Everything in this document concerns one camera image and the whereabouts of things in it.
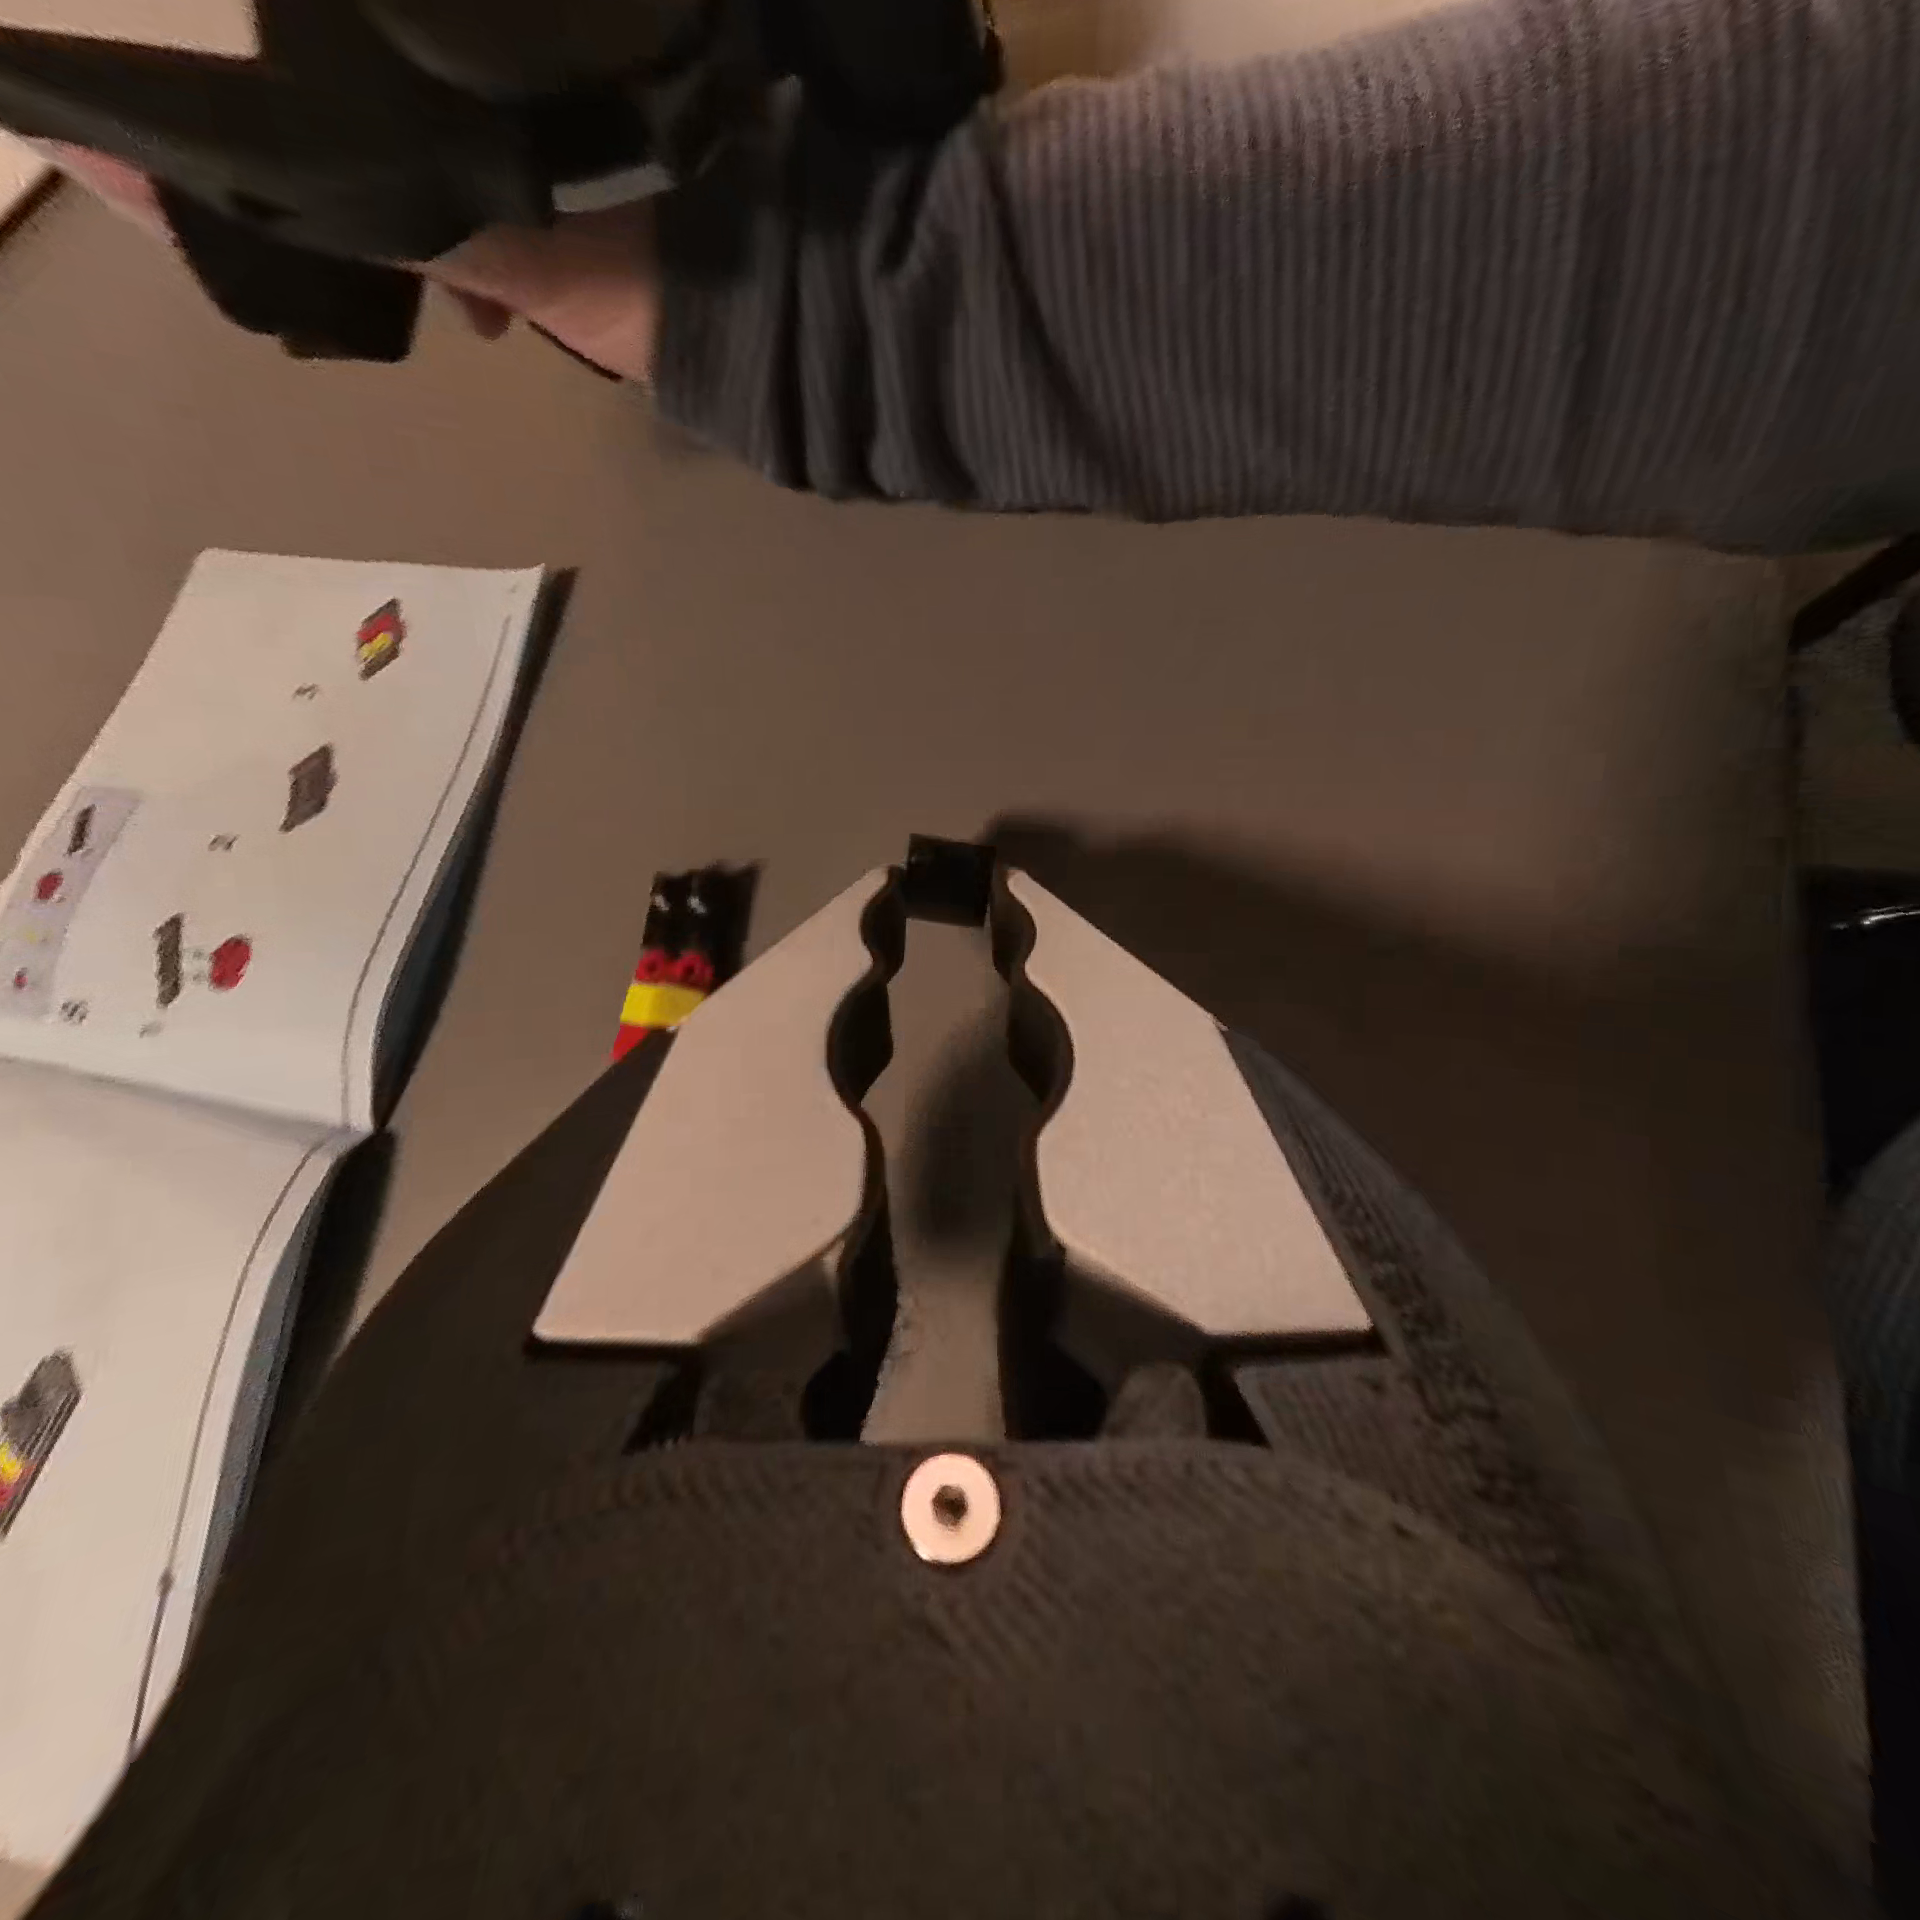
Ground instruction booklet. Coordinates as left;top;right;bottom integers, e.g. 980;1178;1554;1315
0;547;547;1876

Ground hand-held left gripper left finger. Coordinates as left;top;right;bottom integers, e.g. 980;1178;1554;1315
530;861;913;1447

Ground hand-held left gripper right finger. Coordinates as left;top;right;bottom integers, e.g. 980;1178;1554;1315
991;861;1375;1447

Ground black red yellow lego assembly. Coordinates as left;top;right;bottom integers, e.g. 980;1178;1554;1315
607;861;768;1065

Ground person's right hand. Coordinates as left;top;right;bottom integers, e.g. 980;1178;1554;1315
411;195;667;382

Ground black square lego piece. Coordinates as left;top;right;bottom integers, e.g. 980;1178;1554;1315
905;837;999;926

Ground person's right forearm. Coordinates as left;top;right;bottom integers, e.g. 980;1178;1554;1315
654;0;1920;547

